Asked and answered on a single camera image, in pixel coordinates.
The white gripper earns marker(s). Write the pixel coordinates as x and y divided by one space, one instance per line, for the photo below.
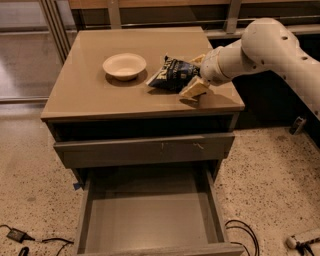
212 67

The blue Kettle chip bag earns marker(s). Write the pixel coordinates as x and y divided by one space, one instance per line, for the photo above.
174 75

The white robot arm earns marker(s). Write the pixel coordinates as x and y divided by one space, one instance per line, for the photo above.
265 45

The closed grey top drawer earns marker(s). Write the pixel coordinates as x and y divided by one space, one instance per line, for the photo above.
120 152

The grey drawer cabinet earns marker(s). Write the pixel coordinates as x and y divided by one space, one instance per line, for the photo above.
88 104

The open grey middle drawer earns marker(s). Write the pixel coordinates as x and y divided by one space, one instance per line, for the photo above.
153 210

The white paper bowl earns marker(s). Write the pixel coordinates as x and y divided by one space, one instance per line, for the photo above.
125 66

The small grey floor device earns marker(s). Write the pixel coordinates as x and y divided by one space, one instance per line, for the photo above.
298 125

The blue tape piece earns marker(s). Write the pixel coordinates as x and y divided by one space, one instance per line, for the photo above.
77 186

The white power strip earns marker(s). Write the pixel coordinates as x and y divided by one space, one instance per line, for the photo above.
307 237

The black power adapter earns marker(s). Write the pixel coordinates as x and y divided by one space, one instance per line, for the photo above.
18 235

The black plug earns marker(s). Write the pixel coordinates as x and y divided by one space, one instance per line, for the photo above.
24 251

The metal railing frame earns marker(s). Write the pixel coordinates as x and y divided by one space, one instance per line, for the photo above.
222 20

